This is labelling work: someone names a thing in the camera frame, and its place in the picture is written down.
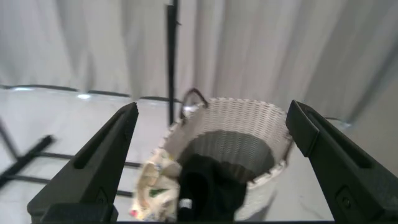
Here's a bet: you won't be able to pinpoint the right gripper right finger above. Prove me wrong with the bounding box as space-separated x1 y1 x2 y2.
285 100 398 222

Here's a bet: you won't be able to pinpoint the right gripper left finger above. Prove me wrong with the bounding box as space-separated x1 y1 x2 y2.
27 102 139 222

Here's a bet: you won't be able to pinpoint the black garment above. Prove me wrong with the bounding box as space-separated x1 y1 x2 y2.
176 154 248 222

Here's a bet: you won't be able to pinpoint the white laundry basket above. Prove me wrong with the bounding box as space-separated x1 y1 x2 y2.
158 88 295 222

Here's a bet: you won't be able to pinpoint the black clothes rack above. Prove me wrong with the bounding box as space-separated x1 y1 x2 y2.
0 0 182 198

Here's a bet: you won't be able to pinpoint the cream printed garment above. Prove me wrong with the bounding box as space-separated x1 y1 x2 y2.
130 147 183 222

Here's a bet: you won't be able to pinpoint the white curtain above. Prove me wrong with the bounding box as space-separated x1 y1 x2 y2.
0 0 398 125

